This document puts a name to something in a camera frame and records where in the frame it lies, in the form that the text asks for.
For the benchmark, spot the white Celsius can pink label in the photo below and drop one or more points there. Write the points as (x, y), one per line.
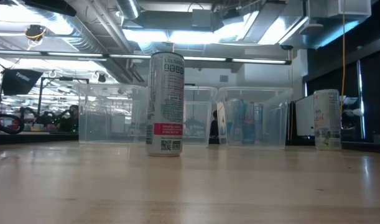
(164, 105)

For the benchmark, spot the white Celsius can red script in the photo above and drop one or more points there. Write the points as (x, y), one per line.
(327, 124)

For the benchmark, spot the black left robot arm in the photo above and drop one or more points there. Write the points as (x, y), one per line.
(53, 6)

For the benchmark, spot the clear plastic bin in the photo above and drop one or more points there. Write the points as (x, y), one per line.
(276, 133)
(112, 130)
(199, 137)

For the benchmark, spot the person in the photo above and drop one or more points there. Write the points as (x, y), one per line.
(214, 127)
(70, 119)

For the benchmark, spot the long ceiling light strip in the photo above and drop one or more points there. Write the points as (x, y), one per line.
(130, 56)

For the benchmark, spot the bright ceiling light panel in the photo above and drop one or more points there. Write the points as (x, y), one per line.
(152, 35)

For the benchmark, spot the black ceiling spotlight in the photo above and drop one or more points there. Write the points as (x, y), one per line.
(101, 78)

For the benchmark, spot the white ceiling disc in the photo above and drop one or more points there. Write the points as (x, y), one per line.
(311, 28)

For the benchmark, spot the black boom stand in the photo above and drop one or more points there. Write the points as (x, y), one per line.
(40, 99)

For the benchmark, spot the black workbench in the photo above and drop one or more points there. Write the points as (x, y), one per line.
(37, 138)

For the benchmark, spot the black photo softbox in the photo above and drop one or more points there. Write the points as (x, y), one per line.
(20, 81)

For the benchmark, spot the white ceiling unit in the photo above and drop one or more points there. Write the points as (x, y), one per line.
(348, 7)

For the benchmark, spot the grey wall vent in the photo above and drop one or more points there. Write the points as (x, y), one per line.
(224, 78)

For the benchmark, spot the black dome camera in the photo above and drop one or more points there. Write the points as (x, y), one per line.
(286, 47)

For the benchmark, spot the round silver ceiling duct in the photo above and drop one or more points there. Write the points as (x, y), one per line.
(129, 7)

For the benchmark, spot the ribbed spiral ceiling duct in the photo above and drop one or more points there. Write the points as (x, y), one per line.
(84, 43)

